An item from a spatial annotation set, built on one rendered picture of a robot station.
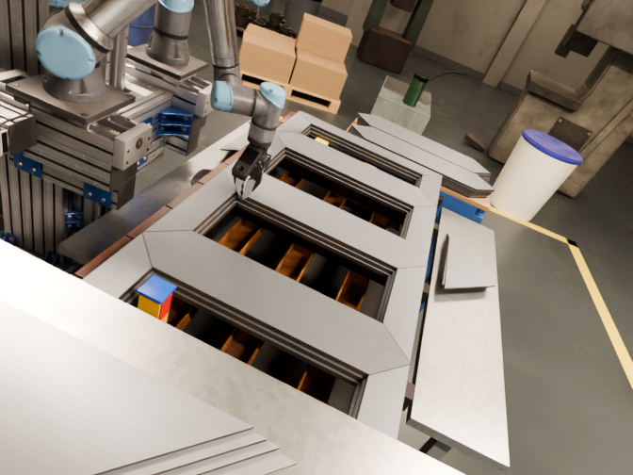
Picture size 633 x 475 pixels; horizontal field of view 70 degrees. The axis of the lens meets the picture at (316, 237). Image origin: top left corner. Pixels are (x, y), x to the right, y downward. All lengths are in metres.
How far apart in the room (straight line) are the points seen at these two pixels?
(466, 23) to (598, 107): 5.00
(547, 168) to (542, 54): 6.19
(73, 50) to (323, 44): 4.13
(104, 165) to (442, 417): 1.12
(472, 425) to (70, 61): 1.28
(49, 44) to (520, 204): 3.97
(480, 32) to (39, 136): 9.30
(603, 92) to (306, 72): 3.02
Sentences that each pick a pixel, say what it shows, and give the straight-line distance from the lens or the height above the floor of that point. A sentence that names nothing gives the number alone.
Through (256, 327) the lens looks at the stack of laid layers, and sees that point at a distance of 1.07.
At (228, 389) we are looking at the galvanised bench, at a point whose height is 1.05.
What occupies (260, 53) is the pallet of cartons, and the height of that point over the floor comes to 0.35.
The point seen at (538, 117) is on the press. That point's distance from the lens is 5.60.
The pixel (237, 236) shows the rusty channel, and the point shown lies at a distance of 1.56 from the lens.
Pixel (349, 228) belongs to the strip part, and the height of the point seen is 0.86.
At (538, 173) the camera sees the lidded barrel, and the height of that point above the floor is 0.47.
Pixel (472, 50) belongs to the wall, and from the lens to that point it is 10.20.
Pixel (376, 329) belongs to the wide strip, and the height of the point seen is 0.86.
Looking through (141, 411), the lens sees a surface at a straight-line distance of 0.64.
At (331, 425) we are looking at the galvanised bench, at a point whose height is 1.05.
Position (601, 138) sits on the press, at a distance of 5.68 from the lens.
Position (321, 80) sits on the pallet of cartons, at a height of 0.29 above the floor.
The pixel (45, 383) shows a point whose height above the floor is 1.07.
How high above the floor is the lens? 1.63
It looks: 34 degrees down
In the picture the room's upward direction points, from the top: 23 degrees clockwise
